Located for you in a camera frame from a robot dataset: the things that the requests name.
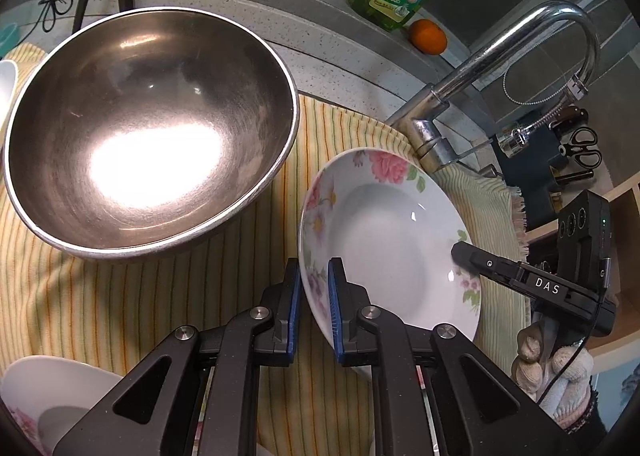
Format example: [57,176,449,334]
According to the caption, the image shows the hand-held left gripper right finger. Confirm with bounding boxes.
[327,258,608,456]

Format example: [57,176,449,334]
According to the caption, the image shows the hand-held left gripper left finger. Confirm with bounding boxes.
[52,258,303,456]

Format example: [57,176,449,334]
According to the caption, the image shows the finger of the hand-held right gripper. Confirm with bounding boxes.
[451,242,527,287]

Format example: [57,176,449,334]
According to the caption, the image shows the white floral plate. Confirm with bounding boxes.
[0,355,211,456]
[298,147,483,384]

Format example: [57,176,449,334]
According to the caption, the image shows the stainless steel bowl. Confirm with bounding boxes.
[2,7,301,261]

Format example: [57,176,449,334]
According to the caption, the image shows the white bowl with leaf print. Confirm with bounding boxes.
[0,60,19,151]

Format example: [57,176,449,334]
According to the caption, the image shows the person's right forearm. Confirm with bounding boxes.
[565,378,610,447]

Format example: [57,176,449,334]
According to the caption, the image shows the person's right hand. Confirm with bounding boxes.
[512,323,596,432]

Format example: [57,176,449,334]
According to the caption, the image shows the dark knife rack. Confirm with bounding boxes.
[497,106,601,231]

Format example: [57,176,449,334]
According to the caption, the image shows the yellow striped towel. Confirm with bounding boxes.
[0,43,531,456]

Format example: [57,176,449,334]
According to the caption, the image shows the chrome kitchen faucet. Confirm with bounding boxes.
[385,0,601,171]

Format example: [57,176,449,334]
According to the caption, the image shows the orange fruit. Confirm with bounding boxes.
[408,19,447,55]

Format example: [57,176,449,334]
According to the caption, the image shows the black handled scissors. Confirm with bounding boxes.
[559,127,603,169]

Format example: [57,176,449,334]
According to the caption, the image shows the metal sprayer hose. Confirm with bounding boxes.
[496,53,588,159]

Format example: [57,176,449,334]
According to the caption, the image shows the teal cable reel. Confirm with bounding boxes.
[0,23,19,61]

